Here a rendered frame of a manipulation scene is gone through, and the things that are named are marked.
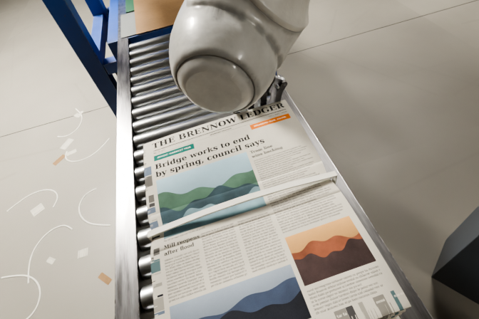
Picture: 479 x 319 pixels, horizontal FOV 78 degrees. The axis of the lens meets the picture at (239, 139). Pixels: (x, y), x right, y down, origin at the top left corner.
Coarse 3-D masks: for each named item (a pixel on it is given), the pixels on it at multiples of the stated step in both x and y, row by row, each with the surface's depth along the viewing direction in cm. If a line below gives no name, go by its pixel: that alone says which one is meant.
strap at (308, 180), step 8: (320, 176) 44; (328, 176) 44; (280, 184) 43; (288, 184) 43; (296, 184) 43; (304, 184) 43; (256, 192) 42; (264, 192) 42; (272, 192) 42; (232, 200) 42; (240, 200) 42; (248, 200) 42; (208, 208) 42; (216, 208) 42; (224, 208) 42; (192, 216) 42; (200, 216) 42; (168, 224) 42; (176, 224) 42; (152, 232) 42; (160, 232) 42
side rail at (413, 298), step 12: (288, 96) 91; (300, 120) 84; (312, 132) 80; (324, 156) 75; (336, 180) 70; (348, 192) 67; (360, 216) 63; (372, 228) 61; (372, 240) 59; (384, 252) 58; (396, 264) 56; (396, 276) 55; (408, 288) 53; (408, 300) 52; (420, 300) 52; (408, 312) 51; (420, 312) 50
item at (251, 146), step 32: (192, 128) 55; (224, 128) 53; (256, 128) 52; (288, 128) 51; (160, 160) 51; (192, 160) 50; (224, 160) 49; (256, 160) 48; (288, 160) 47; (320, 160) 46; (160, 192) 46; (192, 192) 46
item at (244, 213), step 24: (312, 168) 46; (240, 192) 45; (288, 192) 43; (312, 192) 43; (336, 192) 42; (168, 216) 43; (216, 216) 42; (240, 216) 42; (264, 216) 41; (168, 240) 41; (192, 240) 40
